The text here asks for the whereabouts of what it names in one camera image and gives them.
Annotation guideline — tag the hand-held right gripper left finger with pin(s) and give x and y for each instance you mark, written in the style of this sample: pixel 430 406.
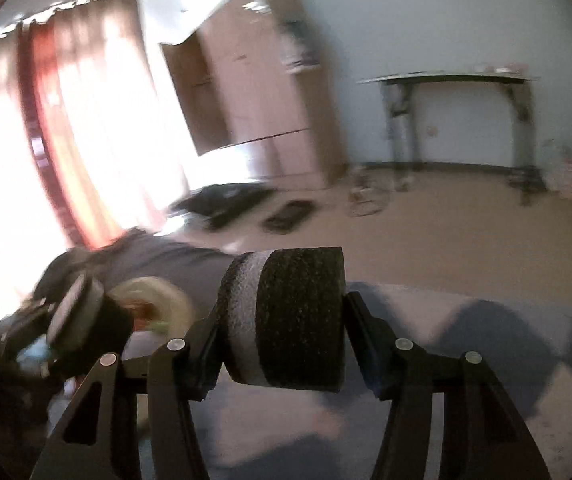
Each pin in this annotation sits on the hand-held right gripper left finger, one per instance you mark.
pixel 201 360

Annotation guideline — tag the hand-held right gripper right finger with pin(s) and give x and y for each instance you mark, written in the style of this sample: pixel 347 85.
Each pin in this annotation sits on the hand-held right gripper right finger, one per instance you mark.
pixel 366 345

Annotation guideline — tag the cream plastic basin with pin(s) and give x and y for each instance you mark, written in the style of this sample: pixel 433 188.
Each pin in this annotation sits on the cream plastic basin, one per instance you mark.
pixel 166 300

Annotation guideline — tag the dark foam cylinder white stripe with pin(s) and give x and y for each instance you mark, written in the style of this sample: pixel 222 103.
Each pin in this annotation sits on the dark foam cylinder white stripe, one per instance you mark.
pixel 73 310
pixel 296 320

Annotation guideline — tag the blue patterned blanket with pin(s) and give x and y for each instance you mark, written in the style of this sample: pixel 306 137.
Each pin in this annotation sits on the blue patterned blanket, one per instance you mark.
pixel 466 320

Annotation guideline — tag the dark clothing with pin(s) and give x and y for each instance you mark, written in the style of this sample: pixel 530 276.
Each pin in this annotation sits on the dark clothing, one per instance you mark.
pixel 61 270

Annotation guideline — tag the black tray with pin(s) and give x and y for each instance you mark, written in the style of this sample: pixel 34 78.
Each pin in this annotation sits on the black tray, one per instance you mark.
pixel 288 216

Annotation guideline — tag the open black case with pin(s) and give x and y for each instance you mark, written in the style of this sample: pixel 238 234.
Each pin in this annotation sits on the open black case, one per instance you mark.
pixel 216 202

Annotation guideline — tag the red striped curtain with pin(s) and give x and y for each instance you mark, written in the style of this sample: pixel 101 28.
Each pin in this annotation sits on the red striped curtain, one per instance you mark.
pixel 91 135

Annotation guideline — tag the wooden wardrobe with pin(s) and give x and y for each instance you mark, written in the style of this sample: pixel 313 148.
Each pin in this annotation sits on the wooden wardrobe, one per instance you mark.
pixel 266 85

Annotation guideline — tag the black folding table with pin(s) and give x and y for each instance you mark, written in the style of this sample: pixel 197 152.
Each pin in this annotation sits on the black folding table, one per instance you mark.
pixel 446 77

